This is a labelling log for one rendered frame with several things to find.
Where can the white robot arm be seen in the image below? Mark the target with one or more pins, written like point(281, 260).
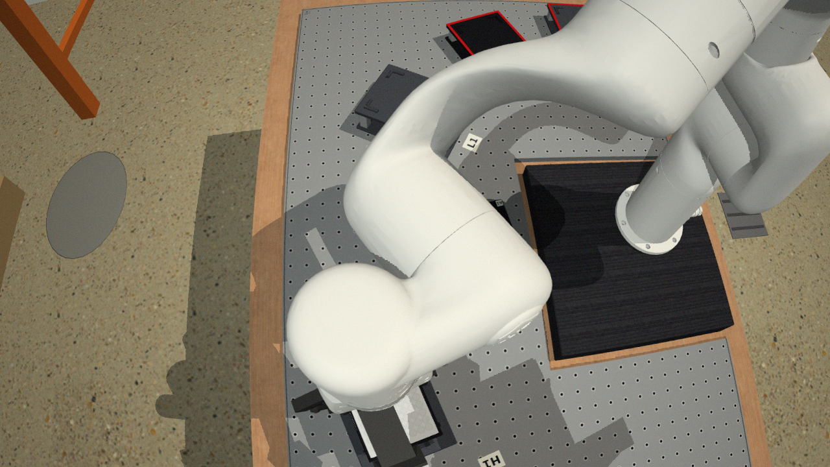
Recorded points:
point(458, 277)

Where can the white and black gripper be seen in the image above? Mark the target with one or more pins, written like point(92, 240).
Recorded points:
point(318, 399)

